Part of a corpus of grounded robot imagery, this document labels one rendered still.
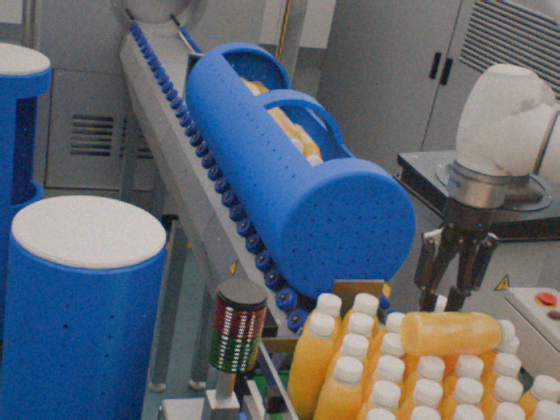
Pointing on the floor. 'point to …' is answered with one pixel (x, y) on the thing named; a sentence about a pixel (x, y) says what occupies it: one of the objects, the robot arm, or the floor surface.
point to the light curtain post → (291, 35)
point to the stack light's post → (219, 408)
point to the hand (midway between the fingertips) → (439, 309)
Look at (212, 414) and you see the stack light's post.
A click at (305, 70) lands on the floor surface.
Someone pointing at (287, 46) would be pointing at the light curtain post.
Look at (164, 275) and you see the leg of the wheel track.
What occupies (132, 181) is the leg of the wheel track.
